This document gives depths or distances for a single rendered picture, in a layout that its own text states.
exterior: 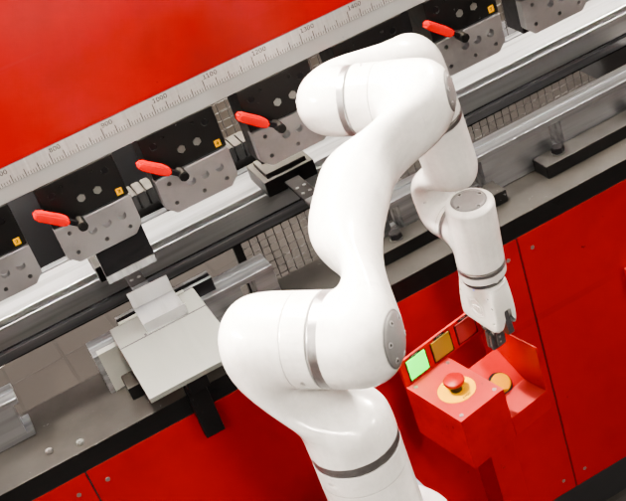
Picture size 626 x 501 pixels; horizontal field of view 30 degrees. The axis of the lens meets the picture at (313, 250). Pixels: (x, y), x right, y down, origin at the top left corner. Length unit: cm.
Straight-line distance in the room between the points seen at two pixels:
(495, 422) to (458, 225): 42
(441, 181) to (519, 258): 62
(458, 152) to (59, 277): 104
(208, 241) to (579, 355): 86
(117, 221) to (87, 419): 40
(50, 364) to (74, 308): 164
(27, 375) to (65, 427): 186
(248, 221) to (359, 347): 127
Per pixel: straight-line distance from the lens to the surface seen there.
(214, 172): 221
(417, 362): 223
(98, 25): 207
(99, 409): 235
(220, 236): 259
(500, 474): 236
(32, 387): 413
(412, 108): 157
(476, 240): 199
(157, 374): 214
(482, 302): 209
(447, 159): 187
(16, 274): 218
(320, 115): 165
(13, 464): 233
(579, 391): 277
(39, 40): 205
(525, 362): 227
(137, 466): 232
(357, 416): 148
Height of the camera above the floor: 221
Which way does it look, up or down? 32 degrees down
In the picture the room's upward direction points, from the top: 20 degrees counter-clockwise
